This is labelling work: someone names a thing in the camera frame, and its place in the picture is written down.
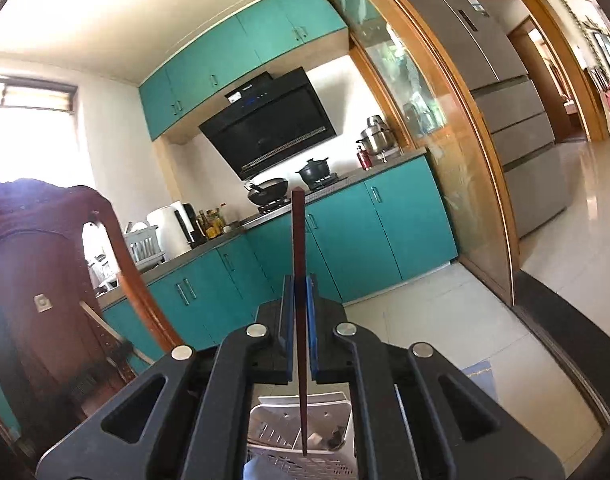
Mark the white kitchen appliance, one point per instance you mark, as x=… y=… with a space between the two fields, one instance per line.
x=167 y=232

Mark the white dish rack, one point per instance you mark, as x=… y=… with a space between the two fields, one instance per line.
x=142 y=247

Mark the glass sliding door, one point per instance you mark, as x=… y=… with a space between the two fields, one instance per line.
x=435 y=160

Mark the wooden door frame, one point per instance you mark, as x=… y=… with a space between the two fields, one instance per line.
x=580 y=70

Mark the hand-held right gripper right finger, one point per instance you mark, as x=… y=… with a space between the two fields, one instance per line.
x=312 y=330

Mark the condiment bottles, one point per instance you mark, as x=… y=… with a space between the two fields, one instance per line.
x=212 y=222

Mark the green wall garland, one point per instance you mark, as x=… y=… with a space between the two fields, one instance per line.
x=577 y=12

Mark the gas stove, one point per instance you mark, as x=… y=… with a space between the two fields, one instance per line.
x=330 y=182

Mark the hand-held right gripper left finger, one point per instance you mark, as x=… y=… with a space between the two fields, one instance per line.
x=289 y=330

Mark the black furniture edge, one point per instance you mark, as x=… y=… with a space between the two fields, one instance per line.
x=580 y=340

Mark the teal base kitchen cabinet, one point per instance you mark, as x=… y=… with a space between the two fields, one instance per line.
x=410 y=220

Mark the red bottle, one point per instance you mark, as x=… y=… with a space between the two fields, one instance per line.
x=365 y=159

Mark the window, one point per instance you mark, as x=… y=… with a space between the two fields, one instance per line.
x=30 y=135

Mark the carved wooden chair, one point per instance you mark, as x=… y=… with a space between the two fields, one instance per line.
x=40 y=260

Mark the black frying pan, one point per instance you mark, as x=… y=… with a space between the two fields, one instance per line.
x=270 y=191

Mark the teal wall kitchen cabinet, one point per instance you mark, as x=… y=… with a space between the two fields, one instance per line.
x=225 y=55

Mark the black clay pot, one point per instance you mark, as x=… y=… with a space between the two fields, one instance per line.
x=313 y=172

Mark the black range hood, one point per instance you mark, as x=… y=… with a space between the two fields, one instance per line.
x=270 y=120

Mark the grey refrigerator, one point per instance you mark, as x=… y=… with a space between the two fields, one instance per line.
x=515 y=110

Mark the grey plastic utensil basket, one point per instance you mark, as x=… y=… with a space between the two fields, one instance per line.
x=275 y=420

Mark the red-brown chopstick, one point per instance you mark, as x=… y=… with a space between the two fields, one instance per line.
x=297 y=240

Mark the stacked stainless steel pots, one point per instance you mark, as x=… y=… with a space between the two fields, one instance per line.
x=377 y=137

